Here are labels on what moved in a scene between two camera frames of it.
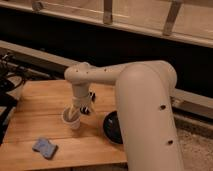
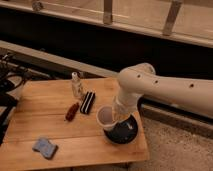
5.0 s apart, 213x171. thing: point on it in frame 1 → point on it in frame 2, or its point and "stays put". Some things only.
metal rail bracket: x=173 y=12 stays put
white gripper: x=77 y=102 → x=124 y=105
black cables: x=13 y=74 stays put
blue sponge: x=47 y=148 stays put
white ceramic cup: x=71 y=115 → x=105 y=117
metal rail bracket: x=37 y=6 stays put
